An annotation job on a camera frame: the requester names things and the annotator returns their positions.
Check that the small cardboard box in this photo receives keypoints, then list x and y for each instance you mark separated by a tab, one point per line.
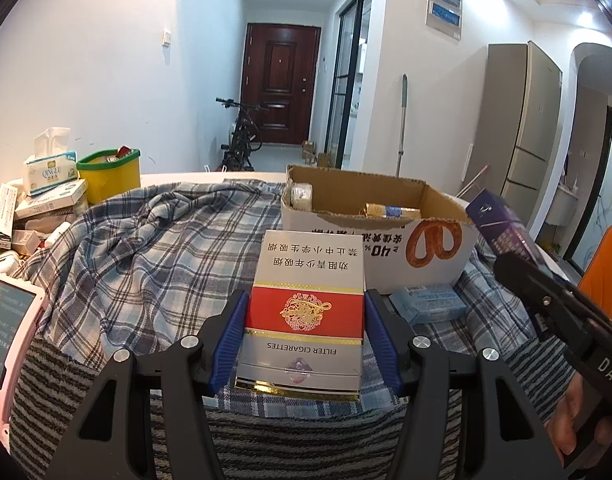
326	160
308	152

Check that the small white box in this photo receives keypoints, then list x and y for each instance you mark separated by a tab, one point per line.
25	242

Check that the dark red entrance door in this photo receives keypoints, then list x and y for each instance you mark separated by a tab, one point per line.
281	85

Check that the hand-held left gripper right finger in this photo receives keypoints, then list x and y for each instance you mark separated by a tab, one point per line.
383	340

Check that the blue plaid cloth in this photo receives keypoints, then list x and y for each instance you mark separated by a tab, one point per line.
160	260

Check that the orange chair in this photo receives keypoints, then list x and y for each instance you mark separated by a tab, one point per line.
608	270

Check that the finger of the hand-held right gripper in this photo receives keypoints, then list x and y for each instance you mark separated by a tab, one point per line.
546	292

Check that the pink rod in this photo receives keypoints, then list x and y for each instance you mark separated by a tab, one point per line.
473	180

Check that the black framed glass door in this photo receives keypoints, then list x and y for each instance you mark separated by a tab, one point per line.
351	80

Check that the person's right hand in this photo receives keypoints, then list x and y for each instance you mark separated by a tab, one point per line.
568	415

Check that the red and white cigarette pack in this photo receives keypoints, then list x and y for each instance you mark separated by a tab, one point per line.
301	310

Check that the grey wall panel box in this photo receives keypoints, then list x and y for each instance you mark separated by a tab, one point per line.
445	7

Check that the long white box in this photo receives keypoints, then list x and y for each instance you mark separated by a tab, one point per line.
4	212

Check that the patterned glass door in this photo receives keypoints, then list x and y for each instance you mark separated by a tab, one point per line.
601	185

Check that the beige refrigerator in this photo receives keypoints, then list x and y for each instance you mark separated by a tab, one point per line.
528	130

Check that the gold pack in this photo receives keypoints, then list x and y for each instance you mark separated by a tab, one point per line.
391	210

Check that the clear tape roll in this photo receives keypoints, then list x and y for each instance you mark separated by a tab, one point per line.
301	195

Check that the black bicycle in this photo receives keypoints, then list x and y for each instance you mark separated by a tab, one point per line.
240	140

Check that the light blue box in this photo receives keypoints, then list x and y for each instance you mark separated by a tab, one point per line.
428	302

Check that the grey striped mat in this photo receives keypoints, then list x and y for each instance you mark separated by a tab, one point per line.
296	440

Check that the pink tablet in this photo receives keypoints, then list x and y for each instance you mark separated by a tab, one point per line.
5	330

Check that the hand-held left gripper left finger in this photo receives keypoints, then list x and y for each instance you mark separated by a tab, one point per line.
230	340

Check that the purple box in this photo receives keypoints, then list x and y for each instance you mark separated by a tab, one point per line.
506	225

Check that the red can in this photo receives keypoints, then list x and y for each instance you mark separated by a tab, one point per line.
124	151

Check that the brown cardboard box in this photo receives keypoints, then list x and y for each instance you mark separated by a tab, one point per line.
336	230

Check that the yellow bin with green rim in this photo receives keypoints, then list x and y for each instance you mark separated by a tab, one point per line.
110	182

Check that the flat white box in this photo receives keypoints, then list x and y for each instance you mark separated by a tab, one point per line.
50	200

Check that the tissue pack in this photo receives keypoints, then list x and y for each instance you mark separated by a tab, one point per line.
50	172

